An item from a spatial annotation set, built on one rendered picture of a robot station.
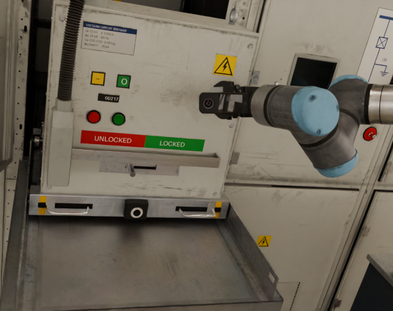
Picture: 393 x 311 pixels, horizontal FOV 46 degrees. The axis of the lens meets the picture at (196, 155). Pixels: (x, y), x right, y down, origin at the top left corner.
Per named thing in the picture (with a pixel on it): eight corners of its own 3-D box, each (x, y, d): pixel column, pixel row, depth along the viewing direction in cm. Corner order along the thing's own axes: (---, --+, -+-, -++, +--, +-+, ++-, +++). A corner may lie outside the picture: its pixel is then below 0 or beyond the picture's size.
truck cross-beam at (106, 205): (225, 218, 134) (229, 200, 132) (28, 215, 117) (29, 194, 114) (219, 210, 139) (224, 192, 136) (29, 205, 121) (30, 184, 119)
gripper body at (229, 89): (247, 115, 114) (280, 121, 104) (218, 116, 109) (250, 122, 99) (248, 84, 113) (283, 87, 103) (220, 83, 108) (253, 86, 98)
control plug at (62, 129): (68, 187, 106) (75, 115, 99) (46, 186, 104) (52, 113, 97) (67, 171, 112) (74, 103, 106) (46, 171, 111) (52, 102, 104)
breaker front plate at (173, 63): (219, 205, 132) (260, 37, 113) (41, 199, 116) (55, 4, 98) (218, 202, 133) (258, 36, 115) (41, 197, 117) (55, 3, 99)
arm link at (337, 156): (368, 140, 100) (344, 100, 94) (355, 182, 95) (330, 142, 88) (328, 144, 107) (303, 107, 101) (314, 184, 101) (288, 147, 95)
